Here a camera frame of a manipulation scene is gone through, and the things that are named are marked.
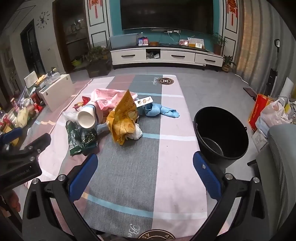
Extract grey panel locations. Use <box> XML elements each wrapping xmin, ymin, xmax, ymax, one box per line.
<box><xmin>109</xmin><ymin>34</ymin><xmax>139</xmax><ymax>49</ymax></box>

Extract red and gold wrapper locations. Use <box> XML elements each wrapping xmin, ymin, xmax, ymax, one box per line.
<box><xmin>74</xmin><ymin>96</ymin><xmax>89</xmax><ymax>109</ymax></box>

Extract black television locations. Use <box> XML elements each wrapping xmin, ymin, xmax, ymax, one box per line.
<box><xmin>119</xmin><ymin>0</ymin><xmax>214</xmax><ymax>35</ymax></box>

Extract clear plastic container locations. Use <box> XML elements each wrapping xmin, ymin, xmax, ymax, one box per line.
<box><xmin>44</xmin><ymin>72</ymin><xmax>61</xmax><ymax>85</ymax></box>

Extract blue cloth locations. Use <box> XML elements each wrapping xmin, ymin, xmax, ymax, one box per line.
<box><xmin>142</xmin><ymin>103</ymin><xmax>180</xmax><ymax>118</ymax></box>

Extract white storage box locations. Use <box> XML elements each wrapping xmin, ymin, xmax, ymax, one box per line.
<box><xmin>39</xmin><ymin>74</ymin><xmax>73</xmax><ymax>112</ymax></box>

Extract pink plastic bag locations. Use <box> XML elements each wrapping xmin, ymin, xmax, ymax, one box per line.
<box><xmin>90</xmin><ymin>89</ymin><xmax>138</xmax><ymax>126</ymax></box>

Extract red shopping bag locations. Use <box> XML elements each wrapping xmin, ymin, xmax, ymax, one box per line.
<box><xmin>248</xmin><ymin>94</ymin><xmax>270</xmax><ymax>132</ymax></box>

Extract large white plastic bag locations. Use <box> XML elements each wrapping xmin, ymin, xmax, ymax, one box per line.
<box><xmin>255</xmin><ymin>98</ymin><xmax>289</xmax><ymax>137</ymax></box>

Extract plants on dark stand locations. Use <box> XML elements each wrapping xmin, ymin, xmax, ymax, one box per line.
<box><xmin>87</xmin><ymin>45</ymin><xmax>110</xmax><ymax>78</ymax></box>

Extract potted plant in yellow pot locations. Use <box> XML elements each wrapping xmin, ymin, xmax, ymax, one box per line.
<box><xmin>222</xmin><ymin>54</ymin><xmax>236</xmax><ymax>73</ymax></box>

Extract white upright panel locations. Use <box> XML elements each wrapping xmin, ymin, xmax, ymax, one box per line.
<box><xmin>279</xmin><ymin>76</ymin><xmax>294</xmax><ymax>102</ymax></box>

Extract black plastic bucket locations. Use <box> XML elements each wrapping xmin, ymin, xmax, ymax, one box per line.
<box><xmin>193</xmin><ymin>106</ymin><xmax>249</xmax><ymax>173</ymax></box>

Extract grey sofa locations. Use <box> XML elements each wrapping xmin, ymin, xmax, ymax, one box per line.
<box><xmin>247</xmin><ymin>124</ymin><xmax>296</xmax><ymax>232</ymax></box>

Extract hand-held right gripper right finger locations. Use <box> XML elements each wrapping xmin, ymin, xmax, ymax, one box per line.
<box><xmin>193</xmin><ymin>151</ymin><xmax>270</xmax><ymax>241</ymax></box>

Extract yellow snack bag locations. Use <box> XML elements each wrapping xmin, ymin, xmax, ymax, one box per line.
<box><xmin>106</xmin><ymin>90</ymin><xmax>139</xmax><ymax>146</ymax></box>

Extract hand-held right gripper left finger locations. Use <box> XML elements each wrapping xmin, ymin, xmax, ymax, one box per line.
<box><xmin>22</xmin><ymin>153</ymin><xmax>99</xmax><ymax>241</ymax></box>

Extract printed cardboard box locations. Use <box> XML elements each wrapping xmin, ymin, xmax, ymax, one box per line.
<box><xmin>251</xmin><ymin>130</ymin><xmax>269</xmax><ymax>151</ymax></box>

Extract potted plant in brown pot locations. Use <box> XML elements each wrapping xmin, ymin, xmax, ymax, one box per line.
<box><xmin>211</xmin><ymin>32</ymin><xmax>228</xmax><ymax>55</ymax></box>

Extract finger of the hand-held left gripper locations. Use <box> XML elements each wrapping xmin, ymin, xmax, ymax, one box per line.
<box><xmin>0</xmin><ymin>133</ymin><xmax>51</xmax><ymax>173</ymax></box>
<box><xmin>0</xmin><ymin>127</ymin><xmax>23</xmax><ymax>147</ymax></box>

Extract white box with pictures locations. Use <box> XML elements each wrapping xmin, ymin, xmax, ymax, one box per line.
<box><xmin>134</xmin><ymin>96</ymin><xmax>153</xmax><ymax>108</ymax></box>

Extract red knot wall decoration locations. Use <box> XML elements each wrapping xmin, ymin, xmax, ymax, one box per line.
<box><xmin>89</xmin><ymin>0</ymin><xmax>101</xmax><ymax>18</ymax></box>
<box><xmin>227</xmin><ymin>0</ymin><xmax>238</xmax><ymax>26</ymax></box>

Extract white paper cup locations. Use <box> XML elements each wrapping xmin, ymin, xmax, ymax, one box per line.
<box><xmin>77</xmin><ymin>105</ymin><xmax>100</xmax><ymax>129</ymax></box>

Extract dark display shelf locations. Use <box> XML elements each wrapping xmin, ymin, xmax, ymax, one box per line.
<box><xmin>53</xmin><ymin>0</ymin><xmax>89</xmax><ymax>72</ymax></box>

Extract black wall clock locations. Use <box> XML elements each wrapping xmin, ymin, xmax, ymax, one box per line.
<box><xmin>37</xmin><ymin>11</ymin><xmax>50</xmax><ymax>29</ymax></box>

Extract black upright vacuum cleaner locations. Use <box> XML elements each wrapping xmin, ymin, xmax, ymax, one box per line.
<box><xmin>267</xmin><ymin>39</ymin><xmax>281</xmax><ymax>96</ymax></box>

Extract beige curtain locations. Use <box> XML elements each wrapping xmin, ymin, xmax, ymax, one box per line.
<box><xmin>236</xmin><ymin>0</ymin><xmax>278</xmax><ymax>77</ymax></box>

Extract green packet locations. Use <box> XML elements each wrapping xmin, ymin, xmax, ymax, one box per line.
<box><xmin>66</xmin><ymin>120</ymin><xmax>99</xmax><ymax>156</ymax></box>

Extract white television cabinet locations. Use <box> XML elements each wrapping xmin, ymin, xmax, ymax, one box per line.
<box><xmin>110</xmin><ymin>44</ymin><xmax>223</xmax><ymax>70</ymax></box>

